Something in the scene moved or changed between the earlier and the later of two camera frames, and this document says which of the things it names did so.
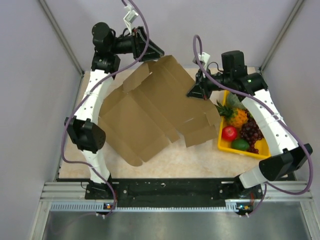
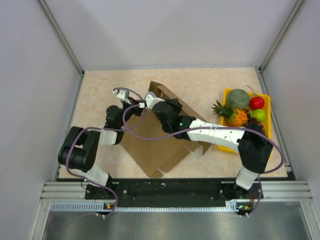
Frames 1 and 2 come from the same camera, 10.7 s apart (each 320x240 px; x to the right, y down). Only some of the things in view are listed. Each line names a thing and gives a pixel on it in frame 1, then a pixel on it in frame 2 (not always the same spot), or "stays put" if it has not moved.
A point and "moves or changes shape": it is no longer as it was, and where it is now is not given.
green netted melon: (233, 101) stays put
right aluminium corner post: (298, 5) stays put
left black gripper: (139, 41) to (137, 110)
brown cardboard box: (153, 109) moves or changes shape
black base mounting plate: (166, 190) stays put
